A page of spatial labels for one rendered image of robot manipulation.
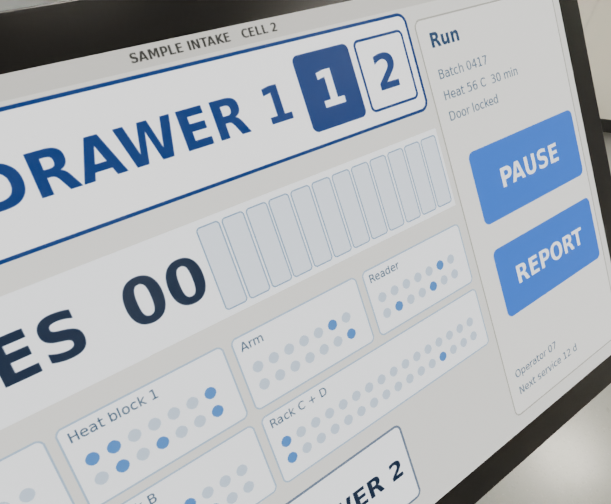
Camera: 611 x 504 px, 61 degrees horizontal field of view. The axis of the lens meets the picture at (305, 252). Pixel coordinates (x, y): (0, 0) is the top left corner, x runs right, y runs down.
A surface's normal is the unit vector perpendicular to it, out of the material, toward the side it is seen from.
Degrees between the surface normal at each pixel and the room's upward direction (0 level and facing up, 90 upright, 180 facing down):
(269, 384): 50
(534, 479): 0
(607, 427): 0
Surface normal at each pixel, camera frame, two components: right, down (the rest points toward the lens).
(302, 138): 0.49, 0.04
